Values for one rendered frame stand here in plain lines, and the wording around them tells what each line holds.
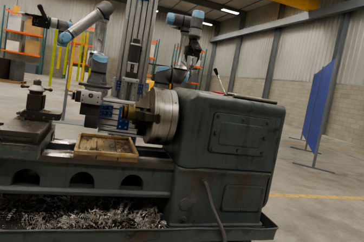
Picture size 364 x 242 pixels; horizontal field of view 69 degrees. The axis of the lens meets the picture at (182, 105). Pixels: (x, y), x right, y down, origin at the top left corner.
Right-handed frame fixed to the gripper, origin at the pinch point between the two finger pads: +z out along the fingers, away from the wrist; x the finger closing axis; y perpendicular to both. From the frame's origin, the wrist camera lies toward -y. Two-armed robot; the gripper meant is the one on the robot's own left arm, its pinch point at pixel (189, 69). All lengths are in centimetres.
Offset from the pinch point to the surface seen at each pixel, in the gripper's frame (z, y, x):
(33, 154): 49, -34, 74
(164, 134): 36.5, -26.1, 16.7
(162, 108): 23.3, -26.2, 20.4
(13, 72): 101, 1190, 381
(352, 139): 127, 644, -989
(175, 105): 21.2, -25.2, 13.5
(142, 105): 25.1, -10.9, 27.4
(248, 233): 81, -43, -33
